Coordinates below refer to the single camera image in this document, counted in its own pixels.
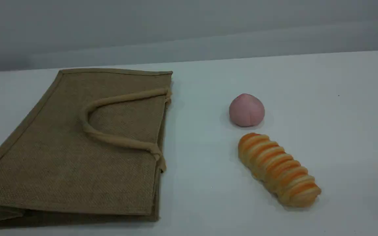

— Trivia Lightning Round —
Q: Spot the long striped bread roll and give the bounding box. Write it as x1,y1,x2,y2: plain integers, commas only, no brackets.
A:
238,132,322,208

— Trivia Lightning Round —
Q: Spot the pink peach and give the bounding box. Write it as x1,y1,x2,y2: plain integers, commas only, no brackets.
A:
229,93,265,127

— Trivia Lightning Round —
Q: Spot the brown jute tote bag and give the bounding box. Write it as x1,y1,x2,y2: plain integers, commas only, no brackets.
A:
0,68,174,230

